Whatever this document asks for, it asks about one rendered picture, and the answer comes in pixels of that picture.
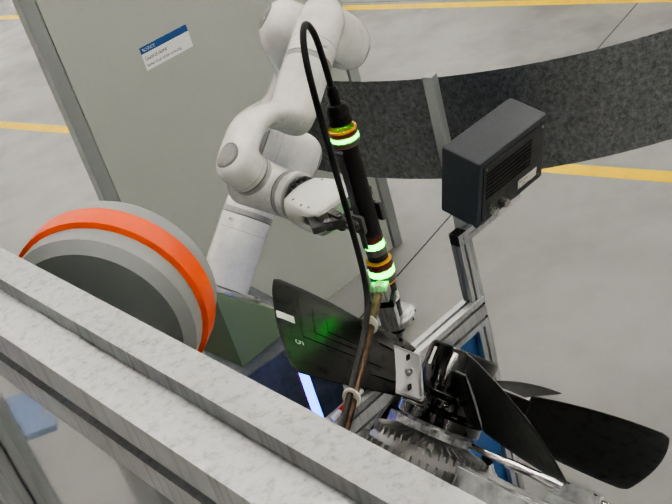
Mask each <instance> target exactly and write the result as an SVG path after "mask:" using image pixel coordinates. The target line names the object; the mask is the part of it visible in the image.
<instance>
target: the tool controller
mask: <svg viewBox="0 0 672 504"><path fill-rule="evenodd" d="M546 119H547V114H546V113H544V112H542V111H540V110H537V109H535V108H533V107H530V106H528V105H526V104H523V103H521V102H519V101H517V100H514V99H512V98H509V99H508V100H506V101H505V102H504V103H502V104H501V105H500V106H498V107H497V108H496V109H494V110H493V111H491V112H490V113H489V114H487V115H486V116H485V117H483V118H482V119H480V120H479V121H478V122H476V123H475V124H474V125H472V126H471V127H469V128H468V129H467V130H465V131H464V132H463V133H461V134H460V135H458V136H457V137H456V138H454V139H453V140H452V141H450V142H449V143H448V144H446V145H445V146H443V148H442V210H443V211H445V212H447V213H449V214H451V215H452V216H454V217H456V218H458V219H460V220H462V221H464V222H466V223H468V224H471V225H473V226H474V227H475V228H478V227H479V226H480V225H481V224H483V223H484V222H485V221H486V220H487V219H489V218H490V217H491V216H492V215H493V216H497V215H498V213H499V211H500V209H501V208H502V207H504V208H506V207H508V205H509V204H510V201H511V200H512V199H513V198H514V197H516V196H517V195H518V194H519V193H521V192H522V191H523V190H524V189H526V188H527V187H528V186H529V185H530V184H532V183H533V182H534V181H535V180H537V179H538V178H539V177H540V176H541V170H542V160H543V149H544V139H545V129H546Z"/></svg>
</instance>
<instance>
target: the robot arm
mask: <svg viewBox="0 0 672 504"><path fill-rule="evenodd" d="M303 21H309V22H310V23H311V24H312V25H313V26H314V28H315V29H316V31H317V33H318V35H319V38H320V40H321V43H322V46H323V49H324V52H325V56H326V59H327V62H328V66H329V69H330V72H331V69H332V67H333V68H337V69H342V70H352V69H356V68H358V67H360V66H361V65H362V64H363V63H364V61H365V60H366V58H367V56H368V54H369V51H370V37H369V33H368V31H367V29H366V27H365V26H364V24H363V23H362V22H361V21H360V20H359V19H358V18H357V17H356V16H354V15H353V14H351V13H350V12H348V11H347V10H345V9H343V8H342V7H341V5H340V3H339V2H338V1H337V0H309V1H307V2H306V3H305V4H302V3H298V2H295V1H291V0H278V1H275V2H273V3H272V4H270V5H269V6H267V7H266V10H265V11H264V12H263V15H262V17H261V19H260V22H259V39H260V43H261V46H262V49H263V51H264V53H265V54H266V56H267V58H268V59H269V61H270V63H271V64H272V66H273V68H274V70H275V71H274V74H273V77H272V80H271V83H270V86H269V88H268V91H267V93H266V95H265V96H264V98H263V99H261V100H259V101H258V102H256V103H254V104H252V105H250V106H249V107H247V108H245V109H244V110H242V111H241V112H240V113H239V114H238V115H236V116H235V117H234V119H233V120H232V121H231V122H230V124H229V126H228V127H227V130H226V132H225V135H224V139H223V141H222V144H221V147H220V149H219V153H218V156H217V161H216V170H217V173H218V175H219V177H220V178H221V179H222V180H223V181H224V182H225V183H227V190H228V196H227V198H226V201H225V204H224V207H223V210H222V213H221V216H220V219H219V222H218V225H217V228H216V231H215V234H214V237H213V240H212V243H211V246H210V248H209V251H208V254H207V257H206V260H207V262H208V264H209V266H210V268H211V270H212V273H213V276H214V279H215V284H216V290H217V292H219V293H222V294H225V295H228V296H231V297H235V298H238V299H241V300H245V301H248V302H252V303H256V304H260V302H261V300H260V299H259V298H260V297H258V296H255V297H253V296H251V295H248V292H249V289H250V286H251V283H252V280H253V277H254V274H255V271H256V268H257V265H258V262H259V259H260V256H261V253H262V250H263V247H264V244H265V241H266V238H267V235H268V232H269V229H270V226H271V223H272V220H273V218H274V215H276V216H279V217H282V218H285V219H288V220H290V221H291V222H293V223H294V224H295V225H297V226H299V227H300V228H302V229H304V230H306V231H309V232H311V233H313V234H316V235H319V236H329V235H331V234H332V233H334V232H335V231H337V230H339V231H345V230H346V229H348V225H347V222H346V218H345V214H344V211H343V207H342V204H341V200H340V197H339V193H338V190H337V186H336V183H335V179H327V178H311V176H312V175H313V174H315V173H316V171H317V170H318V168H319V166H320V163H321V159H322V149H321V146H320V143H319V142H318V140H317V139H316V138H315V137H313V136H312V135H310V134H309V133H307V132H308V131H309V130H310V128H311V127H312V125H313V123H314V121H315V119H316V112H315V109H314V105H313V101H312V97H311V94H310V90H309V86H308V82H307V78H306V74H305V70H304V65H303V60H302V55H301V48H300V26H301V24H302V22H303ZM307 47H308V53H309V59H310V64H311V69H312V73H313V77H314V81H315V85H316V89H317V93H318V97H319V100H320V103H321V100H322V97H323V94H324V91H325V88H326V85H327V83H326V79H325V76H324V72H323V69H322V65H321V62H320V59H319V56H318V52H317V49H316V46H315V44H314V41H313V39H312V36H311V34H310V32H309V31H308V29H307ZM342 183H343V187H344V190H345V194H346V197H347V201H348V205H349V208H350V212H351V215H352V219H353V223H354V226H355V230H356V233H359V234H362V235H365V234H366V233H367V228H366V224H365V221H364V217H363V216H360V215H356V214H353V211H352V207H351V204H350V200H349V197H348V193H347V190H346V186H345V183H344V181H342ZM348 230H349V229H348Z"/></svg>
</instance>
